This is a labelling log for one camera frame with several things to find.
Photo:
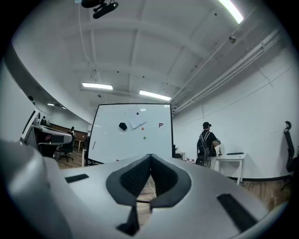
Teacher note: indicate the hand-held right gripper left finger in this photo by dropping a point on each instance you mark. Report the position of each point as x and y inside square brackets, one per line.
[93, 198]

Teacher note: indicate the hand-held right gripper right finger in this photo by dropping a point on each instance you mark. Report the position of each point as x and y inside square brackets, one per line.
[198, 198]

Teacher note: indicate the white magnetic whiteboard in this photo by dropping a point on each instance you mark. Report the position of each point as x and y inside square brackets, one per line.
[109, 140]

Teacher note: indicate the small white side table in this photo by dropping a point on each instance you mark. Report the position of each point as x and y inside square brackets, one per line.
[180, 154]

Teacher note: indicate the black office chair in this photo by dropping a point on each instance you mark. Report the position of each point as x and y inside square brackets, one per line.
[289, 147]
[66, 149]

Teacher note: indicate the black flat device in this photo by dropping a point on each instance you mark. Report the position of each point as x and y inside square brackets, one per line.
[234, 153]

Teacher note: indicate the grey curved desk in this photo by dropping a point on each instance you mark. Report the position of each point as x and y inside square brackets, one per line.
[54, 137]

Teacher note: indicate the white paper sheet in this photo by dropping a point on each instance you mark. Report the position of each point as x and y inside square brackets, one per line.
[136, 120]

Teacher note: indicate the white panel black slot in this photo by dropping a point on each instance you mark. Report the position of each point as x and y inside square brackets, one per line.
[29, 123]

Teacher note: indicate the ceiling light panel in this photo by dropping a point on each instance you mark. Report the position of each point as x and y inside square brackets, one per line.
[97, 86]
[154, 95]
[231, 10]

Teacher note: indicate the white ceiling pipes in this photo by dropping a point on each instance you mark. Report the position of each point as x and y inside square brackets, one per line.
[224, 77]

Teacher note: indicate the ceiling smoke detector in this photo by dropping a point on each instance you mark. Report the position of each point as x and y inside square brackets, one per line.
[232, 39]

